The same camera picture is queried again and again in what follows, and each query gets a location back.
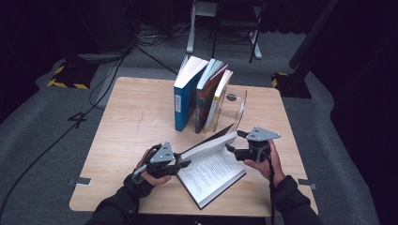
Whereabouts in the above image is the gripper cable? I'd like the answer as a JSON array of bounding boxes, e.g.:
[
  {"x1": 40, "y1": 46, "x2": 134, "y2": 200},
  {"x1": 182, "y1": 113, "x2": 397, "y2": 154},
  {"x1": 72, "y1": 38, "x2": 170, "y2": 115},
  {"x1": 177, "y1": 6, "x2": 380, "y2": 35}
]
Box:
[
  {"x1": 130, "y1": 164, "x2": 148, "y2": 225},
  {"x1": 256, "y1": 146, "x2": 277, "y2": 225}
]

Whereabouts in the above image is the tangle of cables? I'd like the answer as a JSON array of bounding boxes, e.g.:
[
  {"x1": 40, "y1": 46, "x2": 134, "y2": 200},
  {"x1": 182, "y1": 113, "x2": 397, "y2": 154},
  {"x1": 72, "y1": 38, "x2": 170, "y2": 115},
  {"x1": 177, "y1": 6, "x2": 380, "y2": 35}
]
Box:
[{"x1": 135, "y1": 22, "x2": 191, "y2": 48}]

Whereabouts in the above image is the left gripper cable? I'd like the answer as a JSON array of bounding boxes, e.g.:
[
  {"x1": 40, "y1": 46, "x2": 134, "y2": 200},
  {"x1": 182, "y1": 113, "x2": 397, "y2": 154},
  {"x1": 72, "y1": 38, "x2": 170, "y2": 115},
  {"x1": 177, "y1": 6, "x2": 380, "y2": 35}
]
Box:
[{"x1": 130, "y1": 164, "x2": 148, "y2": 225}]

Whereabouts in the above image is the black slanted pole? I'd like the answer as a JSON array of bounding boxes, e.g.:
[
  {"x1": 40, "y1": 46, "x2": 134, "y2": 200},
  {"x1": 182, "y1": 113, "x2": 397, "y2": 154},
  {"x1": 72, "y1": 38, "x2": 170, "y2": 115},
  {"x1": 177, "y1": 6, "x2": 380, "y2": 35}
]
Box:
[{"x1": 288, "y1": 0, "x2": 341, "y2": 70}]

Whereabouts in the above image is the black chair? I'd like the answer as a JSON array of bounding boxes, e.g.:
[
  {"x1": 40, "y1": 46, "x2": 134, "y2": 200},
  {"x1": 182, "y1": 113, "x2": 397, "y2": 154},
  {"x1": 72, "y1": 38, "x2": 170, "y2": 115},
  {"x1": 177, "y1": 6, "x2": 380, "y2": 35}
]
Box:
[{"x1": 209, "y1": 0, "x2": 270, "y2": 64}]

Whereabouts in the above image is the grey flat stand base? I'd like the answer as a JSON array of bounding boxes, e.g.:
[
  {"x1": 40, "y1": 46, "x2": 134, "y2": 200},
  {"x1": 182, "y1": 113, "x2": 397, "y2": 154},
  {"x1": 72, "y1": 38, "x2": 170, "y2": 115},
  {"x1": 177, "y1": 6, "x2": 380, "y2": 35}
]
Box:
[{"x1": 77, "y1": 51, "x2": 128, "y2": 64}]

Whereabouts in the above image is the black book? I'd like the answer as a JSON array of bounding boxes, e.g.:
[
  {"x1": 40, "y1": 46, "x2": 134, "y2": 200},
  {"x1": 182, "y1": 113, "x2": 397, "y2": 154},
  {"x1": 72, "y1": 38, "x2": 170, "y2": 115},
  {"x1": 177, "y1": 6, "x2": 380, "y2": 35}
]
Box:
[{"x1": 176, "y1": 123, "x2": 247, "y2": 210}]

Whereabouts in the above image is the blue book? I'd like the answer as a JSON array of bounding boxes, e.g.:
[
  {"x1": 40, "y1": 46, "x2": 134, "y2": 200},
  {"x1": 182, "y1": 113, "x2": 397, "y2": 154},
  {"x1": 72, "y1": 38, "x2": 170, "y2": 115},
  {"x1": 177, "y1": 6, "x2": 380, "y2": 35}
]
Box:
[{"x1": 173, "y1": 55, "x2": 210, "y2": 132}]

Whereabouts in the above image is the clear acrylic book rack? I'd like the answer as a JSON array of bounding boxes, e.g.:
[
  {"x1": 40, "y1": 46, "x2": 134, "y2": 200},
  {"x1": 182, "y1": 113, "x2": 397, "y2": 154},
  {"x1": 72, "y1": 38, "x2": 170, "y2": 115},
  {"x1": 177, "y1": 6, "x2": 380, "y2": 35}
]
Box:
[{"x1": 212, "y1": 88, "x2": 248, "y2": 133}]

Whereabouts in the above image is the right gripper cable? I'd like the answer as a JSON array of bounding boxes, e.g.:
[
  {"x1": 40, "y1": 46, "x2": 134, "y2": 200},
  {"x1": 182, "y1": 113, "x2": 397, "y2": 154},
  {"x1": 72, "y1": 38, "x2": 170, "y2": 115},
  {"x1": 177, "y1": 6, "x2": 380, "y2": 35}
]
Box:
[{"x1": 256, "y1": 146, "x2": 277, "y2": 225}]

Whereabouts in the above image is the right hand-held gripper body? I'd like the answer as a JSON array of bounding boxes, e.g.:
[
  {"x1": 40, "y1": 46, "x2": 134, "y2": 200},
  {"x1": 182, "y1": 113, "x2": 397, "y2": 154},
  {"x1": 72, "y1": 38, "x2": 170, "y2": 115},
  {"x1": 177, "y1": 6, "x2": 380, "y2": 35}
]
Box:
[{"x1": 245, "y1": 126, "x2": 282, "y2": 162}]

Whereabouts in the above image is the person's left hand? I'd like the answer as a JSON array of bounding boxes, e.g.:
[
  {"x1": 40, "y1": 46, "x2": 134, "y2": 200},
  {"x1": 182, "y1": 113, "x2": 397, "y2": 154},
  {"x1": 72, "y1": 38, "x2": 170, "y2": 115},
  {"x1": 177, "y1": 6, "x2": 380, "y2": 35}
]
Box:
[{"x1": 134, "y1": 149, "x2": 173, "y2": 188}]

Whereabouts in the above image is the person's right hand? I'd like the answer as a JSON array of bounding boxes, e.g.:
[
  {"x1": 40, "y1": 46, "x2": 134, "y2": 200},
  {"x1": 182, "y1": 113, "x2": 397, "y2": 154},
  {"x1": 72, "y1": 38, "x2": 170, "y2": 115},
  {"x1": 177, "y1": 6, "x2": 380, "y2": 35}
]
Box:
[{"x1": 243, "y1": 139, "x2": 286, "y2": 188}]

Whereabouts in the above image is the yellow book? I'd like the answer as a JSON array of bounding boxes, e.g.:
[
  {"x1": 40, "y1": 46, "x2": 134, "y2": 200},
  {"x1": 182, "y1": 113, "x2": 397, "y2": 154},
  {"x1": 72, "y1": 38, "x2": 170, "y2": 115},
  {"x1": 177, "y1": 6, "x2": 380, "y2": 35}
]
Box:
[{"x1": 202, "y1": 68, "x2": 235, "y2": 134}]

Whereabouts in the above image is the black floor cable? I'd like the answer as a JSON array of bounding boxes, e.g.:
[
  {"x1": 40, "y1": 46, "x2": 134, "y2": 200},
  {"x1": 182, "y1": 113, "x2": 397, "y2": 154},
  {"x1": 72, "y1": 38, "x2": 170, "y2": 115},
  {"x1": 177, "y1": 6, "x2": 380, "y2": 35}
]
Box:
[
  {"x1": 0, "y1": 46, "x2": 134, "y2": 219},
  {"x1": 88, "y1": 57, "x2": 126, "y2": 111},
  {"x1": 134, "y1": 45, "x2": 179, "y2": 76}
]

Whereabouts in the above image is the grey tape strip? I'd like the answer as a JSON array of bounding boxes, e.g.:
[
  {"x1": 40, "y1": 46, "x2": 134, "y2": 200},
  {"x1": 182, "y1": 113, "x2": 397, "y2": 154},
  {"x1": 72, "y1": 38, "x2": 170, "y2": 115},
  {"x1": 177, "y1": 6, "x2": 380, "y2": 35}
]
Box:
[
  {"x1": 68, "y1": 176, "x2": 92, "y2": 188},
  {"x1": 297, "y1": 177, "x2": 317, "y2": 190}
]

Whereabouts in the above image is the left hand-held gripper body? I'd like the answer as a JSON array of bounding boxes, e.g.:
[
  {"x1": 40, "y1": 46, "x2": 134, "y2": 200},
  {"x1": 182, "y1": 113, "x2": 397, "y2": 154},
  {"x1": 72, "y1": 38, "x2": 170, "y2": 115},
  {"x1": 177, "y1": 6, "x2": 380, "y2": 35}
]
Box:
[{"x1": 139, "y1": 141, "x2": 181, "y2": 179}]

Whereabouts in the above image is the white desk frame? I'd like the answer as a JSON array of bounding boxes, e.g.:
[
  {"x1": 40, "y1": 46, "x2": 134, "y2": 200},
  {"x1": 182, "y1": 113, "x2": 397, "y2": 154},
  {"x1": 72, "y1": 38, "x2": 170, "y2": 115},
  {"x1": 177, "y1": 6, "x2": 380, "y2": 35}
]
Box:
[{"x1": 186, "y1": 0, "x2": 263, "y2": 60}]

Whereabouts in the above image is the red illustrated book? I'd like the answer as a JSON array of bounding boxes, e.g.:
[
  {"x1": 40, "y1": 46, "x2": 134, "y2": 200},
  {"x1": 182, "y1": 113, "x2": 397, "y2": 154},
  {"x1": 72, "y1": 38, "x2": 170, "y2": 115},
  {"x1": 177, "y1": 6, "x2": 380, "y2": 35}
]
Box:
[{"x1": 194, "y1": 58, "x2": 229, "y2": 135}]

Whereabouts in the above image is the black base with yellow stripes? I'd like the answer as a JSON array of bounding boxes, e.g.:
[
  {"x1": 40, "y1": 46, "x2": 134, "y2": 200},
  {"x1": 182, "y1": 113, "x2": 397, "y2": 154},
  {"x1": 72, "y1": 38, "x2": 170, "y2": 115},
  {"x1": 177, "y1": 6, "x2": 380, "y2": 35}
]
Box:
[
  {"x1": 270, "y1": 72, "x2": 313, "y2": 99},
  {"x1": 46, "y1": 55, "x2": 100, "y2": 90}
]

